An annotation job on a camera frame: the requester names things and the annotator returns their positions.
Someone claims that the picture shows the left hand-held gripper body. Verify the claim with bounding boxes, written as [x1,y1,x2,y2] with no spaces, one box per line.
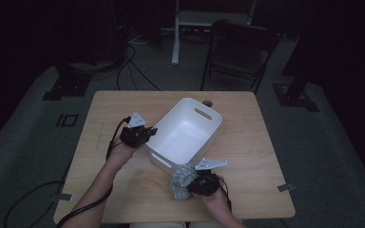
[119,111,155,149]

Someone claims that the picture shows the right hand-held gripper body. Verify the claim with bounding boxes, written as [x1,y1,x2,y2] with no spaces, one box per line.
[186,158,229,197]

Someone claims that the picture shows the grey fluffy cloth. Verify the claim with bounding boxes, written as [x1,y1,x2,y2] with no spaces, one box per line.
[169,163,201,200]

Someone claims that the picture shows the white plastic basket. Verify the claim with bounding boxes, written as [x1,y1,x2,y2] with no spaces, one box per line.
[145,97,223,175]

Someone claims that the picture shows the person's right hand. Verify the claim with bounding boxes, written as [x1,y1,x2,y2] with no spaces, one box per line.
[195,184,232,214]

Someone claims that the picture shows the person's left hand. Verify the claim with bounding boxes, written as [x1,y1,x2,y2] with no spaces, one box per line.
[106,138,138,169]

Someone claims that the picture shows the black stand base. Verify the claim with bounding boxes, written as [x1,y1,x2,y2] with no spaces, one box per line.
[42,61,93,102]
[272,37,320,112]

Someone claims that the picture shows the black folding chair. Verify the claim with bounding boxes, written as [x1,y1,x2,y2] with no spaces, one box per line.
[200,18,279,95]

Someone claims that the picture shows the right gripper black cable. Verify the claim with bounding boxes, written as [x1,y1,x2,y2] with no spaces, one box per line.
[217,175,235,213]

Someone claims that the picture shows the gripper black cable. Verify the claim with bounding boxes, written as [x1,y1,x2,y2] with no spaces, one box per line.
[217,175,235,213]
[55,116,131,228]

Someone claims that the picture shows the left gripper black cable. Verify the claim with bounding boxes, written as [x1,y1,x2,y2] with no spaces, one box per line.
[55,116,131,228]

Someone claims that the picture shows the thin black cable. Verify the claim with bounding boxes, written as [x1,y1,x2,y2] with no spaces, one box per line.
[125,55,161,92]
[115,44,138,91]

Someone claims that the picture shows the white metal desk frame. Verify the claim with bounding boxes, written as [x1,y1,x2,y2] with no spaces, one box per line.
[171,0,258,67]

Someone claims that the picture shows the thick black looped cable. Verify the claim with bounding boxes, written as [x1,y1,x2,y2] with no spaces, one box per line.
[3,180,65,228]

